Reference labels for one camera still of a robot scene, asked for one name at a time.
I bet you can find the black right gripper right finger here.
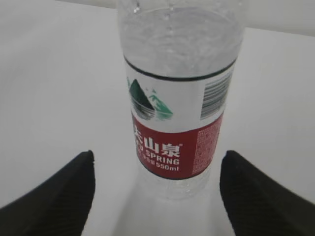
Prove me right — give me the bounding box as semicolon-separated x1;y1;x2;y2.
220;150;315;236

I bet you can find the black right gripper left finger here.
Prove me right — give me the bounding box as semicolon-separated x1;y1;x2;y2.
0;150;95;236

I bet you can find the Nongfu Spring water bottle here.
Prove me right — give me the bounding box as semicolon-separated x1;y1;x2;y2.
117;0;248;199

